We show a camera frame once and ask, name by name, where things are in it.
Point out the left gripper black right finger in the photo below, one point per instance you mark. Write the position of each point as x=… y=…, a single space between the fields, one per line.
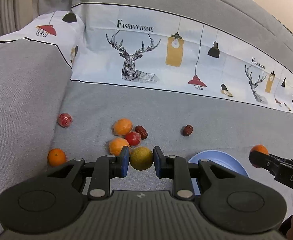
x=188 y=180

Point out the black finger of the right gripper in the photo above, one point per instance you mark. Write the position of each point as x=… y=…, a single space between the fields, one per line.
x=271 y=163

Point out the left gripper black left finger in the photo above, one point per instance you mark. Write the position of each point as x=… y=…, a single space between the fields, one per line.
x=104 y=169

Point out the orange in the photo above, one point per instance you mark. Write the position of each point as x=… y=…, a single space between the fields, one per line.
x=116 y=145
x=56 y=157
x=258 y=156
x=122 y=127

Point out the green round fruit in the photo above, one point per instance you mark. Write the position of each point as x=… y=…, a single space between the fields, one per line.
x=141 y=158

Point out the red fruit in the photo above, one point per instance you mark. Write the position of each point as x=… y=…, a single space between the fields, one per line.
x=133 y=138
x=64 y=120

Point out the light blue plate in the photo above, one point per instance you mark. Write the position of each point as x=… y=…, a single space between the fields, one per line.
x=221 y=158

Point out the dark red jujube right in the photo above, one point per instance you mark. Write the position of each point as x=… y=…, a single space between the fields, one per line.
x=187 y=130

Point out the dark red jujube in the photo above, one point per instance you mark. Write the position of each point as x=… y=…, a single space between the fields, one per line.
x=142 y=131
x=187 y=130

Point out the dark red jujube left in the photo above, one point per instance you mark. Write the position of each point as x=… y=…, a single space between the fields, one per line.
x=142 y=131

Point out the grey printed sofa cover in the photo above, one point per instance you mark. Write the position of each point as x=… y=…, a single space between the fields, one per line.
x=224 y=67

